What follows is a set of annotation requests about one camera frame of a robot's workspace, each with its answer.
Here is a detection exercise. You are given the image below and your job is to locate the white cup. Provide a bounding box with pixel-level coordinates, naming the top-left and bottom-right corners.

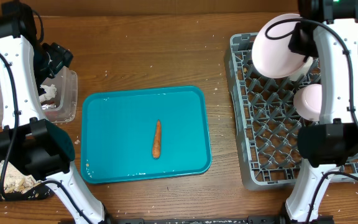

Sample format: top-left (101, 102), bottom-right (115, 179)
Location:
top-left (288, 57), bottom-right (313, 82)

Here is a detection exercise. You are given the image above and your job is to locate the small white round plate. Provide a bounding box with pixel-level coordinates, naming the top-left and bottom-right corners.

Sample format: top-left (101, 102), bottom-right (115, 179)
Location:
top-left (293, 84), bottom-right (323, 121)

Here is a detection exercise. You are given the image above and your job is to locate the grey dishwasher rack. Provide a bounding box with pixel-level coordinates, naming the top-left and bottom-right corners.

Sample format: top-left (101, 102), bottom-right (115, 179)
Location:
top-left (224, 33), bottom-right (358, 190)

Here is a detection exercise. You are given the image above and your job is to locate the orange carrot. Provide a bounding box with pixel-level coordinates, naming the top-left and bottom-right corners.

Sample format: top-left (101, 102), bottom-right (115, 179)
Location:
top-left (152, 120), bottom-right (162, 159)

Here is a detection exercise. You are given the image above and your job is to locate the clear plastic waste bin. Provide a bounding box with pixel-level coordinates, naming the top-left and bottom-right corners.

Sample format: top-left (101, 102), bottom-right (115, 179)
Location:
top-left (0, 67), bottom-right (78, 127)

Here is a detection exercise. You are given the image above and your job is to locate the teal plastic serving tray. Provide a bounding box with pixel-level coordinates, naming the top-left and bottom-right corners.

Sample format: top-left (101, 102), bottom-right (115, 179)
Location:
top-left (80, 86), bottom-right (212, 184)

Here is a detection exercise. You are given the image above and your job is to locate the food scraps rice pile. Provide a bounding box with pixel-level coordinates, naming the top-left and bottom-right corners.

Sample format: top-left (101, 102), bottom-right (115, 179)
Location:
top-left (0, 160), bottom-right (41, 194)

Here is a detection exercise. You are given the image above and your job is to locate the white napkin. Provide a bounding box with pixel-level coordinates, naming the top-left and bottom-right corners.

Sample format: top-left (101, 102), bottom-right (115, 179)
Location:
top-left (39, 84), bottom-right (57, 103)

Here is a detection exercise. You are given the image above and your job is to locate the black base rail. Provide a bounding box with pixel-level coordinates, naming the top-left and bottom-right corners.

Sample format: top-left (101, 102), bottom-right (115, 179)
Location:
top-left (110, 214), bottom-right (335, 224)

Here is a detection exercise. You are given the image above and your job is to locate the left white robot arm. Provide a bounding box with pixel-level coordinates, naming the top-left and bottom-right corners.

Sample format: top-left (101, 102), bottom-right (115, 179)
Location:
top-left (0, 1), bottom-right (112, 223)

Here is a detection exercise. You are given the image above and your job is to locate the large white round plate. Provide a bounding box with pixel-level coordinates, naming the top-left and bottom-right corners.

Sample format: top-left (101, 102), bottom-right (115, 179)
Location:
top-left (251, 14), bottom-right (305, 78)

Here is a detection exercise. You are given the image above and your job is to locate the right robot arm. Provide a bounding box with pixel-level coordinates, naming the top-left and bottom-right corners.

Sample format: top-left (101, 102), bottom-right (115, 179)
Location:
top-left (277, 0), bottom-right (358, 223)

